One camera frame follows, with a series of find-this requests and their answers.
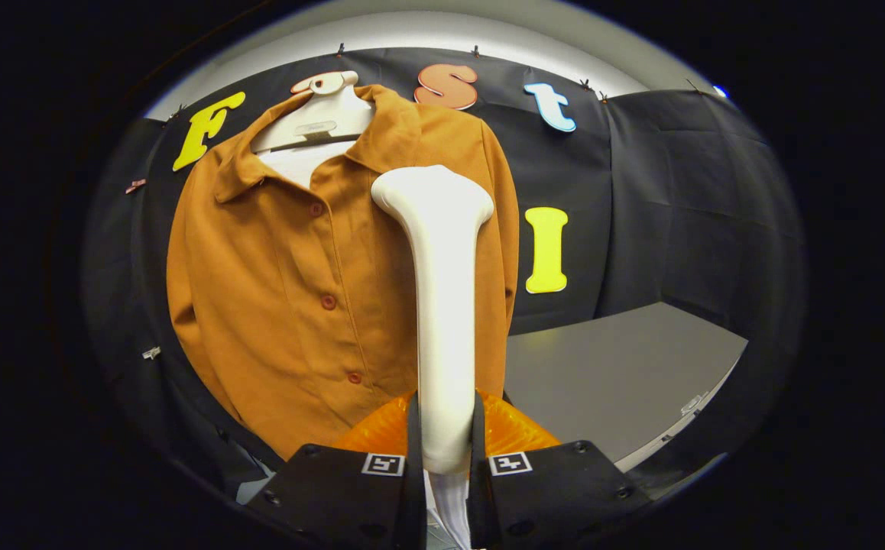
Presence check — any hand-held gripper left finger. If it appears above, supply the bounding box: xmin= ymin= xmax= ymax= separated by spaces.
xmin=248 ymin=390 xmax=428 ymax=550

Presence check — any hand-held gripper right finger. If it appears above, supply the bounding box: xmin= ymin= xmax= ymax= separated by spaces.
xmin=467 ymin=390 xmax=653 ymax=550

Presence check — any white garment steamer hose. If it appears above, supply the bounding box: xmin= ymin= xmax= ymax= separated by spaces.
xmin=425 ymin=469 xmax=474 ymax=550

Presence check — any orange button-up shirt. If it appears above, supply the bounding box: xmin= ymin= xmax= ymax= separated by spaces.
xmin=166 ymin=84 xmax=521 ymax=461

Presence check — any white garment steamer head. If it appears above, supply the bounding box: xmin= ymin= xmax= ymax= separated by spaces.
xmin=371 ymin=164 xmax=495 ymax=475

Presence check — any white garment hanger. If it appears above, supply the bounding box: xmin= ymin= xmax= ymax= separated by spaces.
xmin=250 ymin=70 xmax=376 ymax=190

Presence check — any black backdrop cloth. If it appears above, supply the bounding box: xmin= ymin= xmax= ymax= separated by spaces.
xmin=83 ymin=47 xmax=807 ymax=501

